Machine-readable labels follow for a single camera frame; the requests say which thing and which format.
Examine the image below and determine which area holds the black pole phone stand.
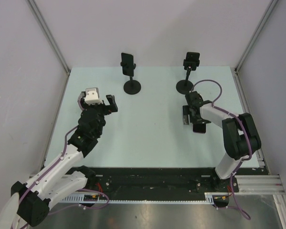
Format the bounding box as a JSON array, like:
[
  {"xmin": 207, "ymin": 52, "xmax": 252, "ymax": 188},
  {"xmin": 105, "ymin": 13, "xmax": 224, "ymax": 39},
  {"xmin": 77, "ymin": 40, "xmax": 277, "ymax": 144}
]
[
  {"xmin": 120, "ymin": 62, "xmax": 142, "ymax": 95},
  {"xmin": 176, "ymin": 59, "xmax": 200, "ymax": 94}
]

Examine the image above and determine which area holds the silver phone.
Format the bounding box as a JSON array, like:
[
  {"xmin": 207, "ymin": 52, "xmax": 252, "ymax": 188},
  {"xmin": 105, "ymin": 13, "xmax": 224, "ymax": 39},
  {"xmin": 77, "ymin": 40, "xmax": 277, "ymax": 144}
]
[{"xmin": 120, "ymin": 52, "xmax": 136, "ymax": 77}]

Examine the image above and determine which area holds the black phone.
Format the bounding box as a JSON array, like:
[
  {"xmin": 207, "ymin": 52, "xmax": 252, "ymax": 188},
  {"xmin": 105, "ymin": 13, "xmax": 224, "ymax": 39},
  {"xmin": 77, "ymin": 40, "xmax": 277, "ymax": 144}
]
[
  {"xmin": 193, "ymin": 124, "xmax": 206, "ymax": 134},
  {"xmin": 184, "ymin": 52, "xmax": 200, "ymax": 71}
]

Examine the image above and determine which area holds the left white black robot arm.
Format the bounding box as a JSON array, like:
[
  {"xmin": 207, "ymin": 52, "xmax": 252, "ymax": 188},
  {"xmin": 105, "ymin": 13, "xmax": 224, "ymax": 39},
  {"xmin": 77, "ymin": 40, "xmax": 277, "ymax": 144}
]
[{"xmin": 9, "ymin": 92, "xmax": 118, "ymax": 229}]

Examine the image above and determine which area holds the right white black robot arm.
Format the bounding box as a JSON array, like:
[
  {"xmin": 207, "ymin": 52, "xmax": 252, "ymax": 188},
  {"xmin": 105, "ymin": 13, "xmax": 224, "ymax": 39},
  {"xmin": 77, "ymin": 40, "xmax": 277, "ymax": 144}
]
[{"xmin": 183, "ymin": 91, "xmax": 261, "ymax": 191}]

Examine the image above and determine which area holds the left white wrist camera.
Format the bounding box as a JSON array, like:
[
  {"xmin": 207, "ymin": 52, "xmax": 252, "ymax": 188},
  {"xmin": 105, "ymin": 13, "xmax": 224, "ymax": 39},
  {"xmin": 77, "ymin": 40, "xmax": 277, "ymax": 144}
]
[{"xmin": 78, "ymin": 87, "xmax": 103, "ymax": 105}]

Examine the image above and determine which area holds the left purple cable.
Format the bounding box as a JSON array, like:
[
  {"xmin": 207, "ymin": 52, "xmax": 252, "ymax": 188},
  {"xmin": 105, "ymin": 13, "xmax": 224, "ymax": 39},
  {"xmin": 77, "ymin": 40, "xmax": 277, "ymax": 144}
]
[{"xmin": 10, "ymin": 93, "xmax": 110, "ymax": 229}]

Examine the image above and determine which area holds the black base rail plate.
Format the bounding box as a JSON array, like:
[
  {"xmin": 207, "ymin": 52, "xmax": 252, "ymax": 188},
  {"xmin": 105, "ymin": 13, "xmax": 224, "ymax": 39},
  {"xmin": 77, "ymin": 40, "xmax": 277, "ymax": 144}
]
[{"xmin": 66, "ymin": 167, "xmax": 270, "ymax": 201}]

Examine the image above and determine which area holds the white slotted cable duct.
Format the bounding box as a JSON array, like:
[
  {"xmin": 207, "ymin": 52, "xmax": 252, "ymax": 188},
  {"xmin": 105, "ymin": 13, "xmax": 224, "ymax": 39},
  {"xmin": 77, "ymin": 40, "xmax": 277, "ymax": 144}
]
[{"xmin": 59, "ymin": 193, "xmax": 214, "ymax": 205}]

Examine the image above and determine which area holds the left aluminium frame post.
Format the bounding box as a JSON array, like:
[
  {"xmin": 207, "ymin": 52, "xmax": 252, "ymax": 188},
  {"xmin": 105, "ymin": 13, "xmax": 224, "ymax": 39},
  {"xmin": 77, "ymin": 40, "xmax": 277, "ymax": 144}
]
[{"xmin": 26, "ymin": 0, "xmax": 71, "ymax": 76}]

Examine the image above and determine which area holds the aluminium frame post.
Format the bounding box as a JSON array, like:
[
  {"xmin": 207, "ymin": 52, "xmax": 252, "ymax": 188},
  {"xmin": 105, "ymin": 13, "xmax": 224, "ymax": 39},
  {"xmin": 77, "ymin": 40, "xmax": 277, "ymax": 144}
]
[
  {"xmin": 234, "ymin": 0, "xmax": 280, "ymax": 74},
  {"xmin": 26, "ymin": 0, "xmax": 71, "ymax": 76}
]

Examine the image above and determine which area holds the right aluminium frame post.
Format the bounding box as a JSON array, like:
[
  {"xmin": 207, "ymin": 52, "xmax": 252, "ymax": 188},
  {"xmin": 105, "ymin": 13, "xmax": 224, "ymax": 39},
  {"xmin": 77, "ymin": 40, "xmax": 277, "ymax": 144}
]
[{"xmin": 234, "ymin": 0, "xmax": 280, "ymax": 74}]

